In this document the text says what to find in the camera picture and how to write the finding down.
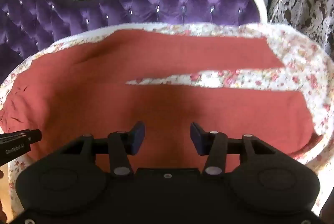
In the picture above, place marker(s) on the purple tufted headboard white frame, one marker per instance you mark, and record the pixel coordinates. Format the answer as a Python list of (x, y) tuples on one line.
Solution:
[(161, 9)]

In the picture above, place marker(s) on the floral bedsheet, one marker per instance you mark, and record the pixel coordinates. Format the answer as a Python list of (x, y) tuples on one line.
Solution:
[(289, 75)]

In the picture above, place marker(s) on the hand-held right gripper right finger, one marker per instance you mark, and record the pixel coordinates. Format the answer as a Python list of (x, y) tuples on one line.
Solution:
[(196, 138)]

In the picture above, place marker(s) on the terracotta red pants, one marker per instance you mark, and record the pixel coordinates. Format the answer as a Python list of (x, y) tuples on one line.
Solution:
[(167, 104)]

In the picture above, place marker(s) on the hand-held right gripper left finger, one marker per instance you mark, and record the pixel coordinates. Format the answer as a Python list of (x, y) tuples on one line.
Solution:
[(138, 138)]

